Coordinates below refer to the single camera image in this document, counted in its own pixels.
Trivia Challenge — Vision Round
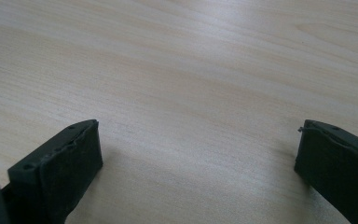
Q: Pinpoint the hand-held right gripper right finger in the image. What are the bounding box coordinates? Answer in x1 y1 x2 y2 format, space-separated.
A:
294 119 358 224

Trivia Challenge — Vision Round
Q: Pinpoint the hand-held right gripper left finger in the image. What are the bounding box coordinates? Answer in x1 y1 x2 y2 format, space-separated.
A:
1 119 103 224

